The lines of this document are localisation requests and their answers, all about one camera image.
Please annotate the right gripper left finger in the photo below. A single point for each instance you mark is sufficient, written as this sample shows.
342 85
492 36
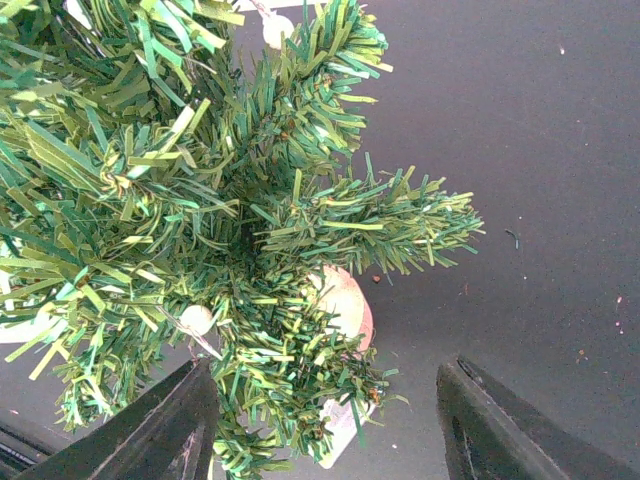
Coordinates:
166 433

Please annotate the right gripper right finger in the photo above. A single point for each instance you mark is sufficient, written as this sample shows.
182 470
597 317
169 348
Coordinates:
491 433

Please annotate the small green christmas tree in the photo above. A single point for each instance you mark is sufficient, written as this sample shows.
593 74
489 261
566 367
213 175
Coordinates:
143 176

